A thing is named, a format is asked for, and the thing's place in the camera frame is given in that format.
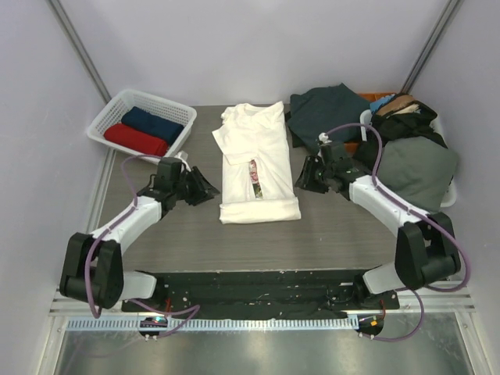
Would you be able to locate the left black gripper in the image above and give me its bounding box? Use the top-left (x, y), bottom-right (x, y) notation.
top-left (173, 166), bottom-right (219, 206)

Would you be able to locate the white floral print t-shirt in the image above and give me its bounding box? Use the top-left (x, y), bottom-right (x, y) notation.
top-left (212, 102), bottom-right (302, 224)

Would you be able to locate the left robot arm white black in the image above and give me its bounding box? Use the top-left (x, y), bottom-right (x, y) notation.
top-left (59, 157), bottom-right (220, 318)

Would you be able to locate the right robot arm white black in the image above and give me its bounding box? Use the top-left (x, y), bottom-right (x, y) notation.
top-left (295, 142), bottom-right (462, 309)

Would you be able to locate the orange plastic tray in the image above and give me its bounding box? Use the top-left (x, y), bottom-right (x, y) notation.
top-left (345, 92), bottom-right (395, 153)

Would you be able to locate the dark teal folded t-shirt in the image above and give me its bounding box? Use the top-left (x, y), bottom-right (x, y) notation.
top-left (285, 84), bottom-right (370, 154)

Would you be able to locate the white plastic laundry bin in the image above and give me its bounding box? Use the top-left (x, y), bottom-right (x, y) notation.
top-left (359, 109), bottom-right (457, 209)

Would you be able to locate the white plastic lattice basket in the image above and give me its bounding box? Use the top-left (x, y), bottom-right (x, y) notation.
top-left (87, 89), bottom-right (198, 157)

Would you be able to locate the rolled red t-shirt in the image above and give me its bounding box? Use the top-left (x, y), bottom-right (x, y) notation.
top-left (104, 123), bottom-right (169, 156)

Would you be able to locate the rolled navy blue t-shirt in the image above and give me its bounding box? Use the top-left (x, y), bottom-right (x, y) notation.
top-left (121, 107), bottom-right (184, 145)

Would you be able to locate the blue cloth in bin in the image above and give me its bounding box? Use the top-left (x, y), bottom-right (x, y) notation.
top-left (370, 94), bottom-right (398, 114)

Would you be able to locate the grey green t-shirt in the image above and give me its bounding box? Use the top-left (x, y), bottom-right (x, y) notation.
top-left (377, 137), bottom-right (459, 213)

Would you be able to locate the tan beige garment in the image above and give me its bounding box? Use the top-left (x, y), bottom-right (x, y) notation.
top-left (375, 93), bottom-right (416, 116)

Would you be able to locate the black crumpled garment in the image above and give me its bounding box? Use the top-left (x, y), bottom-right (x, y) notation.
top-left (353, 102), bottom-right (448, 170)

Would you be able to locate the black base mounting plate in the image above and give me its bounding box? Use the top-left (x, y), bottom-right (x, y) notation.
top-left (73, 267), bottom-right (402, 320)

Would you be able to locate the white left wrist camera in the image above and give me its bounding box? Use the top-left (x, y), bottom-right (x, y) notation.
top-left (174, 151), bottom-right (191, 171)

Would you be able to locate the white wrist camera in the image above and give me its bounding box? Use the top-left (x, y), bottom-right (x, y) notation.
top-left (318, 133), bottom-right (332, 147)
top-left (174, 151), bottom-right (191, 171)

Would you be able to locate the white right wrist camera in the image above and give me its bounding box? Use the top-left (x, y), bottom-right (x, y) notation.
top-left (318, 133), bottom-right (332, 147)

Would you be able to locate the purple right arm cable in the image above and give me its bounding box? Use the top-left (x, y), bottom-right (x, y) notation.
top-left (320, 123), bottom-right (472, 343)

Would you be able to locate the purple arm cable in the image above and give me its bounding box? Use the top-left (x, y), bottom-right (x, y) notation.
top-left (84, 155), bottom-right (201, 341)
top-left (320, 123), bottom-right (472, 343)

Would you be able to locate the slotted white cable duct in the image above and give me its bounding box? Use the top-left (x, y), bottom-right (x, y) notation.
top-left (66, 316), bottom-right (359, 332)

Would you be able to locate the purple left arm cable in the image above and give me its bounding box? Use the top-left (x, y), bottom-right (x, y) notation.
top-left (84, 155), bottom-right (201, 341)

